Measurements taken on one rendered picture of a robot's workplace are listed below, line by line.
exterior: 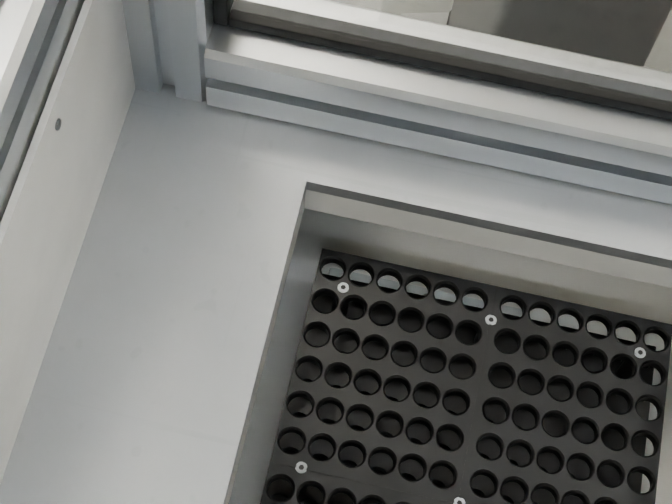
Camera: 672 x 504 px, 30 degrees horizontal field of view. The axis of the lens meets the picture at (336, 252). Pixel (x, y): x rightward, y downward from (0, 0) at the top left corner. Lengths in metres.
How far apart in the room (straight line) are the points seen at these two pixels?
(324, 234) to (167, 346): 0.17
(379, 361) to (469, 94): 0.13
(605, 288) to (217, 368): 0.25
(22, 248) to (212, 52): 0.14
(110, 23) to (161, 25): 0.04
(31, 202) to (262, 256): 0.13
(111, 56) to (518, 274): 0.27
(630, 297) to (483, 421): 0.15
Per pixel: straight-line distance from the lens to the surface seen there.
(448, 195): 0.59
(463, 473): 0.59
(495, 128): 0.57
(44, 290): 0.53
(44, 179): 0.50
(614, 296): 0.71
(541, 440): 0.60
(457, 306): 0.61
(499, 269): 0.70
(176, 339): 0.55
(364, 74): 0.56
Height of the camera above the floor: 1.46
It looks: 64 degrees down
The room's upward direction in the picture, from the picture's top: 8 degrees clockwise
